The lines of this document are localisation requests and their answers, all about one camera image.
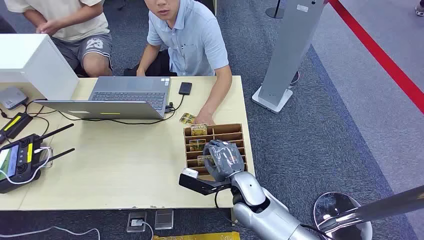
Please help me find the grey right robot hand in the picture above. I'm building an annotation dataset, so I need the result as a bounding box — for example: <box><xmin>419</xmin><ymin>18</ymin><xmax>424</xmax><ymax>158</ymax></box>
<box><xmin>202</xmin><ymin>139</ymin><xmax>246</xmax><ymax>182</ymax></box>

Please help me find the person's left hand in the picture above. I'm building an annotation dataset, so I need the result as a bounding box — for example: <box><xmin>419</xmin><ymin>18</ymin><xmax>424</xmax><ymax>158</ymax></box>
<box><xmin>193</xmin><ymin>110</ymin><xmax>216</xmax><ymax>126</ymax></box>

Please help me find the yellow hotel card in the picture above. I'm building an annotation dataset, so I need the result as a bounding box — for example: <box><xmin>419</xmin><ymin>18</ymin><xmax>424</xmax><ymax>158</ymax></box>
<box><xmin>190</xmin><ymin>123</ymin><xmax>209</xmax><ymax>137</ymax></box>
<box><xmin>188</xmin><ymin>138</ymin><xmax>207</xmax><ymax>152</ymax></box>
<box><xmin>197</xmin><ymin>154</ymin><xmax>215</xmax><ymax>168</ymax></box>

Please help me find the loose hotel card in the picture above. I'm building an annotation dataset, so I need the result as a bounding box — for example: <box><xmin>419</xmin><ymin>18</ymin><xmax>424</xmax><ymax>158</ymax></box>
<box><xmin>179</xmin><ymin>112</ymin><xmax>196</xmax><ymax>126</ymax></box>

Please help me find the wooden card holder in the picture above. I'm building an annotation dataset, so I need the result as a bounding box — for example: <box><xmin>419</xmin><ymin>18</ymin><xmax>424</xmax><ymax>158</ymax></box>
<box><xmin>183</xmin><ymin>123</ymin><xmax>249</xmax><ymax>176</ymax></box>

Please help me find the person in blue shirt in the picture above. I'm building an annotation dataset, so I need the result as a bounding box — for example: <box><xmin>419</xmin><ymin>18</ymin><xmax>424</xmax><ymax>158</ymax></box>
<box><xmin>123</xmin><ymin>0</ymin><xmax>233</xmax><ymax>126</ymax></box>

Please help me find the person in beige shirt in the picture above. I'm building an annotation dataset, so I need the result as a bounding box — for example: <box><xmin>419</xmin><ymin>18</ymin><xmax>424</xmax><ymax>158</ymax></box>
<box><xmin>3</xmin><ymin>0</ymin><xmax>114</xmax><ymax>78</ymax></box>

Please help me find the small black usb hub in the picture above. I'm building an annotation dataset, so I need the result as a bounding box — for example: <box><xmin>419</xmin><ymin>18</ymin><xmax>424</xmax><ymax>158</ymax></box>
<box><xmin>178</xmin><ymin>82</ymin><xmax>193</xmax><ymax>96</ymax></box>

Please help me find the grey laptop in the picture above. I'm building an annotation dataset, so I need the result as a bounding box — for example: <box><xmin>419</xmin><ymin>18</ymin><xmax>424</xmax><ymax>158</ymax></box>
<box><xmin>34</xmin><ymin>76</ymin><xmax>172</xmax><ymax>121</ymax></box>

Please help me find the yellow packet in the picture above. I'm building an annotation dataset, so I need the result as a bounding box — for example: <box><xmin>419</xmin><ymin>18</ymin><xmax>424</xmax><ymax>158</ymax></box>
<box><xmin>152</xmin><ymin>231</ymin><xmax>241</xmax><ymax>240</ymax></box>

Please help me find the closed floor socket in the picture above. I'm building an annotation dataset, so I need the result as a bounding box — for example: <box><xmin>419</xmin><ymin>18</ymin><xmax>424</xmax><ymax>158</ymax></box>
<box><xmin>154</xmin><ymin>209</ymin><xmax>174</xmax><ymax>231</ymax></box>

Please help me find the grey kiosk pillar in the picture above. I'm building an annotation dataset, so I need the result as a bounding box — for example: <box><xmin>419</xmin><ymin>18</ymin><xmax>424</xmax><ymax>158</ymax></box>
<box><xmin>251</xmin><ymin>0</ymin><xmax>330</xmax><ymax>115</ymax></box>

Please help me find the floor socket with plug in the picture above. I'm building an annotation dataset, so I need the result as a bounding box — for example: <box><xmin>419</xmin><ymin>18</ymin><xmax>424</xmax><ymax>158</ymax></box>
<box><xmin>126</xmin><ymin>211</ymin><xmax>148</xmax><ymax>233</ymax></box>

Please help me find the black stanchion base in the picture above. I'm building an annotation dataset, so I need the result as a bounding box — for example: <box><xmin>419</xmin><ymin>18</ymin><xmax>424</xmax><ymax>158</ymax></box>
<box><xmin>265</xmin><ymin>0</ymin><xmax>286</xmax><ymax>19</ymax></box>

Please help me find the white box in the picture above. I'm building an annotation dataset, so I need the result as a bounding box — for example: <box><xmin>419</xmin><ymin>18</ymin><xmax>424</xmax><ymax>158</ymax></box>
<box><xmin>0</xmin><ymin>33</ymin><xmax>80</xmax><ymax>102</ymax></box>

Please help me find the red barrier belt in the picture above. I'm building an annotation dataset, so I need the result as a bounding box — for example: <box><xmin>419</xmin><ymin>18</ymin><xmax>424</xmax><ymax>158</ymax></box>
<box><xmin>327</xmin><ymin>0</ymin><xmax>424</xmax><ymax>115</ymax></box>

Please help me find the black remote controller with antennas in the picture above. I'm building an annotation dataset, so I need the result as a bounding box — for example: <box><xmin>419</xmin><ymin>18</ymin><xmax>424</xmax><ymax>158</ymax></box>
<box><xmin>0</xmin><ymin>123</ymin><xmax>76</xmax><ymax>195</ymax></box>

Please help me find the black adapter with yellow label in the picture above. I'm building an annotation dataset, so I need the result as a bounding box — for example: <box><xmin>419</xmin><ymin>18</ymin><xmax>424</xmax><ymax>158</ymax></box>
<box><xmin>0</xmin><ymin>112</ymin><xmax>34</xmax><ymax>145</ymax></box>

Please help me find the small grey router box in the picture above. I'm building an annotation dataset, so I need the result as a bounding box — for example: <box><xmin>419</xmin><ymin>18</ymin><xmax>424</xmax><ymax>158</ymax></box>
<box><xmin>0</xmin><ymin>87</ymin><xmax>29</xmax><ymax>111</ymax></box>

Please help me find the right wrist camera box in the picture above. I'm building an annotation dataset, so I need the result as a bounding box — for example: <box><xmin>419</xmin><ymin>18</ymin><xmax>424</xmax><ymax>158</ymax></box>
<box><xmin>178</xmin><ymin>167</ymin><xmax>233</xmax><ymax>196</ymax></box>

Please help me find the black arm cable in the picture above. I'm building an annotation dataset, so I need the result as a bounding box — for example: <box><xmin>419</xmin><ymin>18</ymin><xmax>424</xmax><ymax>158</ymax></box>
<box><xmin>214</xmin><ymin>189</ymin><xmax>240</xmax><ymax>230</ymax></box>

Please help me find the black hub cable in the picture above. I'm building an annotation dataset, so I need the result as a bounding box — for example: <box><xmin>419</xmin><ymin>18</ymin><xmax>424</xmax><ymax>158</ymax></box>
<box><xmin>57</xmin><ymin>94</ymin><xmax>185</xmax><ymax>126</ymax></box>

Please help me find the white plug cable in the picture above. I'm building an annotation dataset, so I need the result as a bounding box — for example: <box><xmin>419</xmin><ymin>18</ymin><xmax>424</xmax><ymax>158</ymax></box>
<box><xmin>140</xmin><ymin>221</ymin><xmax>155</xmax><ymax>240</ymax></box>

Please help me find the chrome stanchion post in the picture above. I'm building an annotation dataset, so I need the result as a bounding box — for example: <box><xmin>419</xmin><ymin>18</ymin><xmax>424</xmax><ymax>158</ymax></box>
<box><xmin>312</xmin><ymin>185</ymin><xmax>424</xmax><ymax>240</ymax></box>

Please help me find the black cable bundle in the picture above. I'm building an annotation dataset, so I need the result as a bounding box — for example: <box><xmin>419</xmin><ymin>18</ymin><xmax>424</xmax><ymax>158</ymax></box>
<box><xmin>0</xmin><ymin>98</ymin><xmax>59</xmax><ymax>137</ymax></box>

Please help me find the white controller cable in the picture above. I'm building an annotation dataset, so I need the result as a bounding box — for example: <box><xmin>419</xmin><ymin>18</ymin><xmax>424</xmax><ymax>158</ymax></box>
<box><xmin>0</xmin><ymin>146</ymin><xmax>54</xmax><ymax>185</ymax></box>

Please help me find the white floor cable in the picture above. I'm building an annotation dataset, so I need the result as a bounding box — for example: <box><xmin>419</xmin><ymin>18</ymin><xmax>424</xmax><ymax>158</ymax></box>
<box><xmin>0</xmin><ymin>226</ymin><xmax>101</xmax><ymax>240</ymax></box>

